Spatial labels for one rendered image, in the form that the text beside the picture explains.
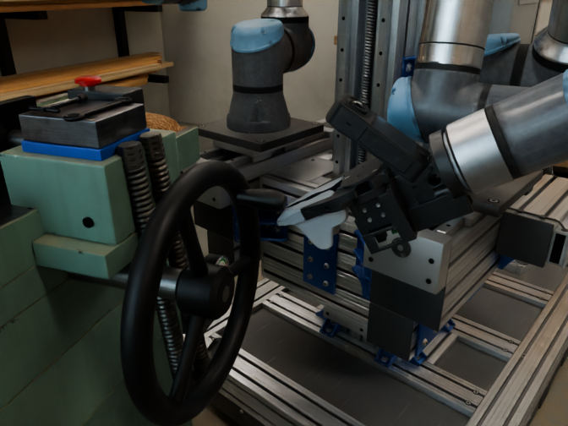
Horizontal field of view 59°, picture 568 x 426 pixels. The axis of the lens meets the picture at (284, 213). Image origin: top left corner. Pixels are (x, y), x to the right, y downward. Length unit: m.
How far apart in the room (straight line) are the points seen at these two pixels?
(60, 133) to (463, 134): 0.40
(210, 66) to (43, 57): 1.33
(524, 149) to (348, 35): 0.65
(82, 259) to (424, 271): 0.50
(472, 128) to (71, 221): 0.42
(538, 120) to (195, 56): 4.06
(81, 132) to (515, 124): 0.41
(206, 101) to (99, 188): 3.94
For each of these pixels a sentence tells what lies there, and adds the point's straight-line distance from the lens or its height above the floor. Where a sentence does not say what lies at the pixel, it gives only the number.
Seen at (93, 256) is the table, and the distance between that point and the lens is 0.55.
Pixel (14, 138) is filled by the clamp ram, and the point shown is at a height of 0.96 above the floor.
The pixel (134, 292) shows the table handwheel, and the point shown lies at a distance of 0.44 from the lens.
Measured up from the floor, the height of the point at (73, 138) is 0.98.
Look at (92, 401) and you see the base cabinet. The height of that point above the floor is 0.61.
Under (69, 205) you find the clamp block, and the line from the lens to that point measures 0.57.
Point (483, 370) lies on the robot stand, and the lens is 1.45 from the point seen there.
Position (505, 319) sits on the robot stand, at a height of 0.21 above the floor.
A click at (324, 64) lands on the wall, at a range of 3.89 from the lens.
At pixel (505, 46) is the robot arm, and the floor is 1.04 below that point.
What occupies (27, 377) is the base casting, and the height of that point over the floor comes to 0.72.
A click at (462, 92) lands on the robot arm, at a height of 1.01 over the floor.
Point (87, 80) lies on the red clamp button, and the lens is 0.63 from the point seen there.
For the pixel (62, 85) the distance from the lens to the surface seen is 3.21.
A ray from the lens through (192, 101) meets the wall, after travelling 4.55.
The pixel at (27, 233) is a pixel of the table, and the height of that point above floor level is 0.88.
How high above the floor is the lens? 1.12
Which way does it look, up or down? 25 degrees down
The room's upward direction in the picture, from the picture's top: straight up
